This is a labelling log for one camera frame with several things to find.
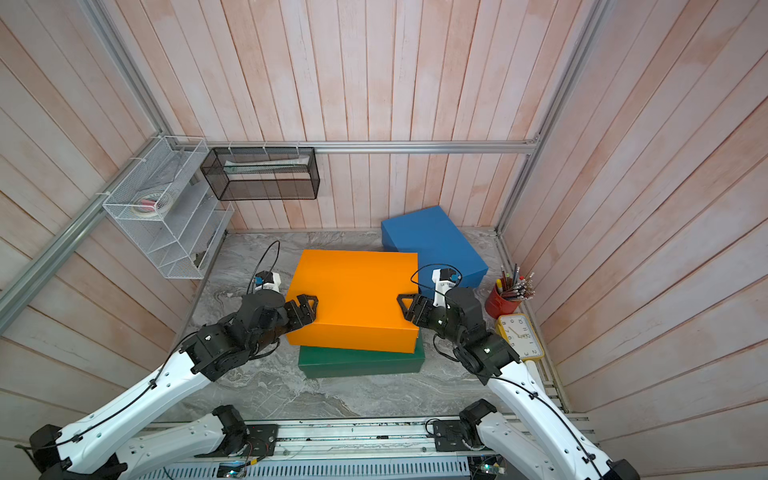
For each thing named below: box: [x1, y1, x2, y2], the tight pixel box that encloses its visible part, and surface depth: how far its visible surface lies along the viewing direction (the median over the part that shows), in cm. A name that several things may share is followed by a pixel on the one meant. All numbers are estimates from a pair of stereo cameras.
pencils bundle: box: [495, 263, 536, 301], surface depth 89 cm
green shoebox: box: [298, 331, 425, 379], surface depth 78 cm
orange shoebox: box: [286, 250, 420, 354], surface depth 73 cm
